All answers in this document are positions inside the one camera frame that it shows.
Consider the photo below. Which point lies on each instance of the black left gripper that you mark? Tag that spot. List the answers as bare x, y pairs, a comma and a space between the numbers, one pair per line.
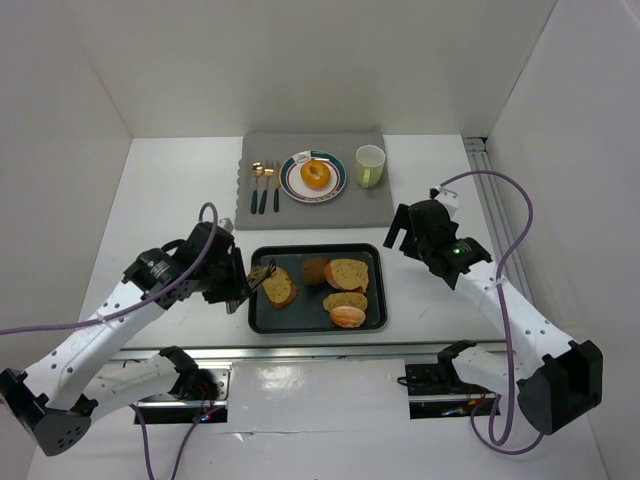
236, 276

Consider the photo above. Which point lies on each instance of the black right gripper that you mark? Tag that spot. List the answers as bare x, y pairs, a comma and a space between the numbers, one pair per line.
406, 235

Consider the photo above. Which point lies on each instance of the metal bread tongs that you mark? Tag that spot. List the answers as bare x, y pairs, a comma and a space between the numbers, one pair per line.
257, 280

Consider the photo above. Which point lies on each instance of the orange bagel bread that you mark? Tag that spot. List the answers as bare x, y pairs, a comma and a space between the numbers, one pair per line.
315, 174

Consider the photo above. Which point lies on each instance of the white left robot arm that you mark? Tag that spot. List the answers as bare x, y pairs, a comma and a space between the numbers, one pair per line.
58, 398

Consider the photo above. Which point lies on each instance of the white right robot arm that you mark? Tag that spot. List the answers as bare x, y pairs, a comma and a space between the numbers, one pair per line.
554, 378

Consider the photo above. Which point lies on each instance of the seeded bread slice left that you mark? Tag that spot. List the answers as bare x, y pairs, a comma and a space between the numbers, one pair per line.
279, 288

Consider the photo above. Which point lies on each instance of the large seeded bread slice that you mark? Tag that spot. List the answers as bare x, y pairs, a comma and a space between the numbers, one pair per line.
347, 275

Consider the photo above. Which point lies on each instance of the small seeded bread slice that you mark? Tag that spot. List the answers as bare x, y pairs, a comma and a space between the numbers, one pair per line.
351, 299

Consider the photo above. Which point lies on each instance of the light green mug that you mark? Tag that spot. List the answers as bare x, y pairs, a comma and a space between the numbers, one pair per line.
370, 163

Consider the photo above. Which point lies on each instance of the dark brown round bun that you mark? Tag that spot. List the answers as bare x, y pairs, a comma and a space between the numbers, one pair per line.
313, 271

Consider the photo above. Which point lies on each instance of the black baking tray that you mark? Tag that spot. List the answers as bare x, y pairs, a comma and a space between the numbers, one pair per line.
306, 313

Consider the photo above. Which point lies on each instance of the orange shell madeleine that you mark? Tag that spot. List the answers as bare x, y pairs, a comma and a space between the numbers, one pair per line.
347, 317

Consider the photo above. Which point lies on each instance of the white plate teal rim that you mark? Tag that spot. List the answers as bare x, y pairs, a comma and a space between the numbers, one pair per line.
293, 186

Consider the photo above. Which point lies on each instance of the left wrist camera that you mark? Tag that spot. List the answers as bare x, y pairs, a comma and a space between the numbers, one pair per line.
225, 227

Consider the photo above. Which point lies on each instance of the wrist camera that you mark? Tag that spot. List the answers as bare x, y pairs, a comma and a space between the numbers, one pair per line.
448, 198
225, 227

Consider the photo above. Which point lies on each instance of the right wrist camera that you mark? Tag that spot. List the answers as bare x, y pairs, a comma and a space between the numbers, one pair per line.
448, 198

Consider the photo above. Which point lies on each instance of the aluminium rail right side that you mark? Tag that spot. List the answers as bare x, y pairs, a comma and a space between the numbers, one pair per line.
500, 231

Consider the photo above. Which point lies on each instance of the aluminium rail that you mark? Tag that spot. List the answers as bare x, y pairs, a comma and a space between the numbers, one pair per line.
317, 352
500, 231

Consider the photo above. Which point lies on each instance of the gold spoon green handle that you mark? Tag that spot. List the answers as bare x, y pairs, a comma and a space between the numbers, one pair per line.
257, 170

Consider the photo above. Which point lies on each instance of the gold fork green handle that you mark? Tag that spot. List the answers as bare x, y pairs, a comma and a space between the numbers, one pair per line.
268, 174

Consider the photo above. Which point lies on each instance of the gold knife green handle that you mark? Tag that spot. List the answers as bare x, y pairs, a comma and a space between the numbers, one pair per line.
276, 196

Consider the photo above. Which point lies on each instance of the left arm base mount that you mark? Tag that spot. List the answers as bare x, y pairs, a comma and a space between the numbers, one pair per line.
206, 403

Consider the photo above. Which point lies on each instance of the aluminium rail front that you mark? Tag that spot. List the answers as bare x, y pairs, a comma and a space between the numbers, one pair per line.
317, 352

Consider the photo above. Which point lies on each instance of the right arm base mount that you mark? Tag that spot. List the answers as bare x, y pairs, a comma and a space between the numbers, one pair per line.
431, 394

